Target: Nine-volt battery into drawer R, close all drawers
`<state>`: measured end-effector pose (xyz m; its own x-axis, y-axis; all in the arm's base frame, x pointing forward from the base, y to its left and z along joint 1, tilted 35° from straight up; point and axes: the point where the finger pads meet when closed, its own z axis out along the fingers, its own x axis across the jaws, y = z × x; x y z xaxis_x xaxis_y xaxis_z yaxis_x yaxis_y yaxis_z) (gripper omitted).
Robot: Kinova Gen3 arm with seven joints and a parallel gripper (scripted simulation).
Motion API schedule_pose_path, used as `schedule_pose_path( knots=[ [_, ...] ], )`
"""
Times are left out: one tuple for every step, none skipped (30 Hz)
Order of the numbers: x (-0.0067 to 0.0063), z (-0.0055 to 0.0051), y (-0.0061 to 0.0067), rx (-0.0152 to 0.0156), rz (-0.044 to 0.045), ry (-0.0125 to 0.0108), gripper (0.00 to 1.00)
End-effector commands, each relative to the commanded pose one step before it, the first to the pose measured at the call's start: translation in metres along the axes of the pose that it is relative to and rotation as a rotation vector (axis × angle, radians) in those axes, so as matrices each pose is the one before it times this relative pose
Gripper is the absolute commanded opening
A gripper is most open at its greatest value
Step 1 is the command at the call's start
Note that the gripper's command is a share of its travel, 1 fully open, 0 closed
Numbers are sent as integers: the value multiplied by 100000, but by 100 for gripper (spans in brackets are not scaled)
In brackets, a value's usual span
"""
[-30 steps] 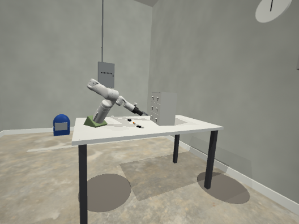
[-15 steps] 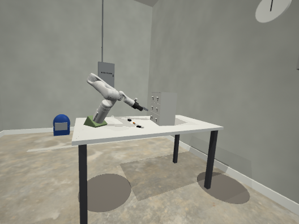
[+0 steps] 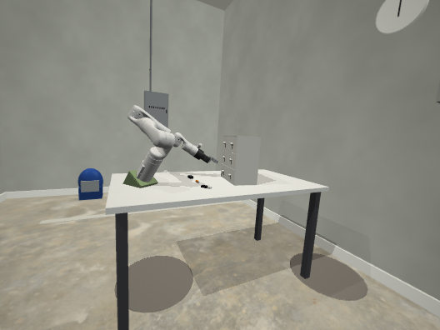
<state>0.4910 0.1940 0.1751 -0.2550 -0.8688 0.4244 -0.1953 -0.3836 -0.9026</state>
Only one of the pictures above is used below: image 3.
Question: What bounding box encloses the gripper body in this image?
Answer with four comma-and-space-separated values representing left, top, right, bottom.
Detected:
188, 143, 211, 163

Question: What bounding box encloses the grey drawer front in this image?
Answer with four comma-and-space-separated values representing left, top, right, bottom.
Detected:
221, 163, 228, 179
222, 137, 229, 150
228, 152, 236, 168
227, 167, 235, 184
229, 137, 238, 152
222, 150, 228, 165

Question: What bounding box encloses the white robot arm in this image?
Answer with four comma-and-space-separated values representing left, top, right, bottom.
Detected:
127, 105, 193, 182

